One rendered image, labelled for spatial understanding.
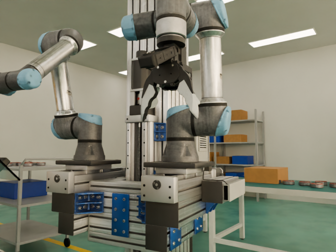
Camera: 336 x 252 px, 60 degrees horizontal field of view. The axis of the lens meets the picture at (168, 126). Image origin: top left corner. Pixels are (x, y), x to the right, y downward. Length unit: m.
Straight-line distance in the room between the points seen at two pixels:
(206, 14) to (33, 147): 6.23
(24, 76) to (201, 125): 0.67
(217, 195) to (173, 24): 0.75
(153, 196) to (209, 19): 0.69
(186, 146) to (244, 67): 6.53
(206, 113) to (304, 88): 6.01
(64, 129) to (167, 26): 0.94
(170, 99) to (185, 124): 0.30
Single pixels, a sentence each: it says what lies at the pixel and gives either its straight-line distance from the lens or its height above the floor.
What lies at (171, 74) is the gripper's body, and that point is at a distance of 0.70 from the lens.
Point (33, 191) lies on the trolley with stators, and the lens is 3.82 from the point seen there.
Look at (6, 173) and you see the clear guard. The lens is 0.85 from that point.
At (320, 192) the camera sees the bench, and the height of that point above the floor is 0.74.
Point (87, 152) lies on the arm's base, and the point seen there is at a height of 1.08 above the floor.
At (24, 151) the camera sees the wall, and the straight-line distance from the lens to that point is 7.00.
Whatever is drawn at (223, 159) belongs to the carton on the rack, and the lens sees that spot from 6.98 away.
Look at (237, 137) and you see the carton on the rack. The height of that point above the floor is 1.38.
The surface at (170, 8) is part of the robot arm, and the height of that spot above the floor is 1.42.
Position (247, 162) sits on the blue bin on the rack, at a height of 0.83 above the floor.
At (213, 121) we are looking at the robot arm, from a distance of 1.13.
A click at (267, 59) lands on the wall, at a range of 7.46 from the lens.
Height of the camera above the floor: 1.08
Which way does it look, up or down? 5 degrees up
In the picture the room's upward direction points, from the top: straight up
